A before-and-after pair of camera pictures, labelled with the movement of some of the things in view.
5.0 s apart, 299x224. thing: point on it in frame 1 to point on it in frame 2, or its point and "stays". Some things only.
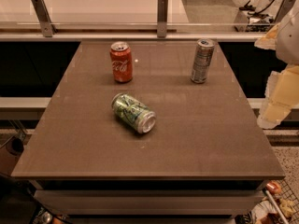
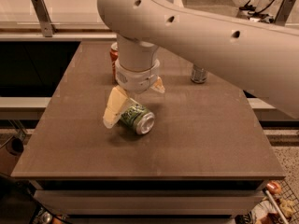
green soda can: x=134 y=113 stays
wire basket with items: x=277 y=204 stays
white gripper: x=289 y=42 to x=137 y=79
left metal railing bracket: x=42 y=14 stays
